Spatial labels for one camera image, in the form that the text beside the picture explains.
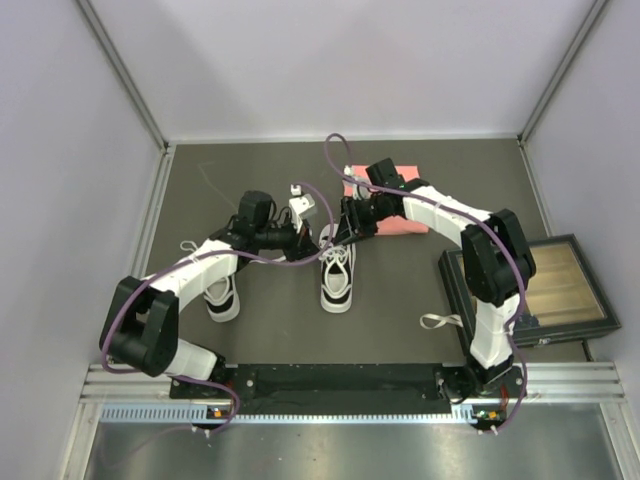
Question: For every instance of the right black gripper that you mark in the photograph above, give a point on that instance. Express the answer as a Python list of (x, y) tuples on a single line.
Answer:
[(344, 234)]

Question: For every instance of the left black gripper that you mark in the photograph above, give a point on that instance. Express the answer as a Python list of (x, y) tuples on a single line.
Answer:
[(302, 245)]

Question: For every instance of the black white sneaker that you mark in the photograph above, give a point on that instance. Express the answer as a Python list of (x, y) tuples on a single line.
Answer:
[(221, 298), (337, 273)]

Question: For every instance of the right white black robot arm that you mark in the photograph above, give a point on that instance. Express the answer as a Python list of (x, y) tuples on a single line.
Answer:
[(497, 260)]

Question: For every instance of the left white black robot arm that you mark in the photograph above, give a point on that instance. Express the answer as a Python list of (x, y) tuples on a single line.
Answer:
[(141, 330)]

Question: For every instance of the pink folded cloth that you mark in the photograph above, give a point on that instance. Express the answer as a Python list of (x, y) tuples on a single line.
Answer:
[(391, 226)]

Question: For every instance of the loose white shoelace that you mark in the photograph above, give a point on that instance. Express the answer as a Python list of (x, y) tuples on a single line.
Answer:
[(433, 321)]

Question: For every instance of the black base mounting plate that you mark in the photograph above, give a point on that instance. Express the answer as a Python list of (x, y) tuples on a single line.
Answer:
[(359, 389)]

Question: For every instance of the black glass-lid display box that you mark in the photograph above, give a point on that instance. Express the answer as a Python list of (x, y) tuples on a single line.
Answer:
[(564, 301)]

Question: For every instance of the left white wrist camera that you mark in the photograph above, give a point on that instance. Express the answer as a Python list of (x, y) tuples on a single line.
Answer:
[(302, 205)]

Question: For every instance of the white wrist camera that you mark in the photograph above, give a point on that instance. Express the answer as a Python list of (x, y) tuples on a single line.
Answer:
[(357, 186), (302, 205)]

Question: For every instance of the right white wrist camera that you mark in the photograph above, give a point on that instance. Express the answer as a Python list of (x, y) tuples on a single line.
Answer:
[(357, 186)]

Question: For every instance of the aluminium extrusion rail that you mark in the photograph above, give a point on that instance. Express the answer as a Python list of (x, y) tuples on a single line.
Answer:
[(582, 382)]

